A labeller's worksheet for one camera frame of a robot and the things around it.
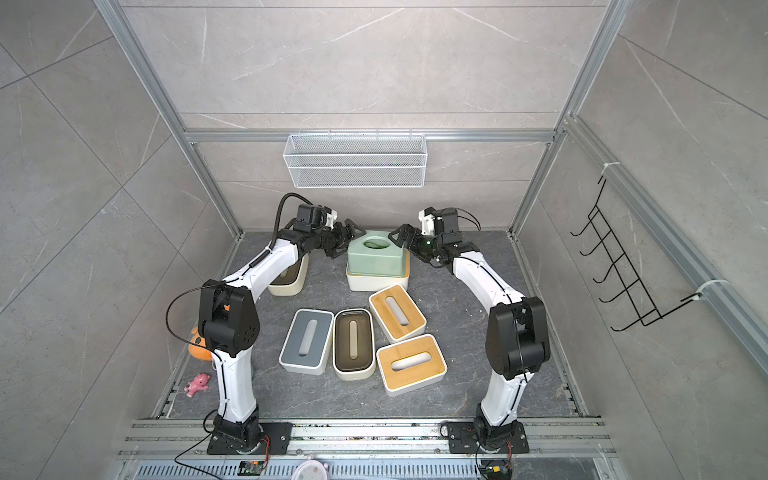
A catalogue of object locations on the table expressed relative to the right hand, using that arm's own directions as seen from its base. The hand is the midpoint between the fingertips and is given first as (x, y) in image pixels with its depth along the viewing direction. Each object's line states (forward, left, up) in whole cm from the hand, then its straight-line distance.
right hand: (401, 241), depth 88 cm
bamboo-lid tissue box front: (-30, -2, -20) cm, 36 cm away
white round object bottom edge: (-54, +23, -19) cm, 62 cm away
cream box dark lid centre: (-25, +14, -16) cm, 33 cm away
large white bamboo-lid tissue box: (-4, +14, -16) cm, 22 cm away
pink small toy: (-34, +56, -19) cm, 69 cm away
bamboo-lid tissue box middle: (-13, +2, -21) cm, 24 cm away
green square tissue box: (0, +8, -6) cm, 10 cm away
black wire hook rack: (-26, -49, +10) cm, 57 cm away
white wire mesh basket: (+30, +15, +9) cm, 35 cm away
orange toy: (-38, +39, +13) cm, 56 cm away
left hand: (+4, +11, -1) cm, 12 cm away
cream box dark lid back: (-4, +36, -14) cm, 39 cm away
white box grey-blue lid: (-24, +29, -21) cm, 43 cm away
